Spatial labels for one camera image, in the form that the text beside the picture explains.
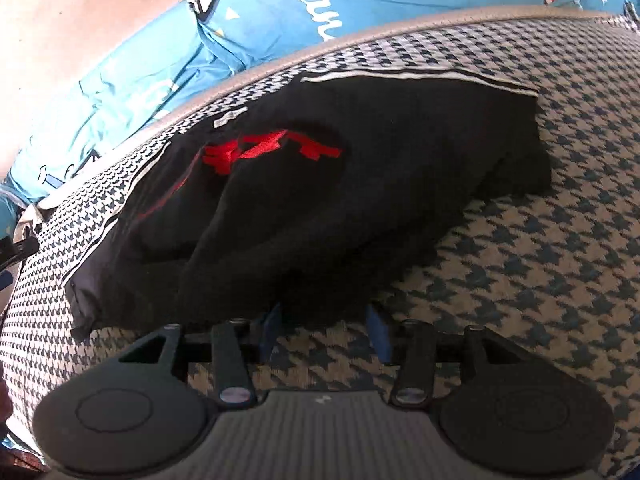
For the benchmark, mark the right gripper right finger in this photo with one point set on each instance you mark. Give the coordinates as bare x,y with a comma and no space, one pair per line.
409,345

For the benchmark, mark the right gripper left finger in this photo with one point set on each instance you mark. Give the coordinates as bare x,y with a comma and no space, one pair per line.
236,345

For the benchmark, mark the black garment red print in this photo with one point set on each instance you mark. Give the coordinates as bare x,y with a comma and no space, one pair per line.
310,196

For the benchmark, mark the person's left hand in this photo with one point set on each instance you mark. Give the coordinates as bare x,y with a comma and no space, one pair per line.
6,405

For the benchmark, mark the houndstooth mattress cover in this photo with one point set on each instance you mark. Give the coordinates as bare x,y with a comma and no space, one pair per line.
558,274

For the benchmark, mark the blue cartoon print bedsheet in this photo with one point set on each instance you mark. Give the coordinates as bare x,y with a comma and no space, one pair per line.
79,77

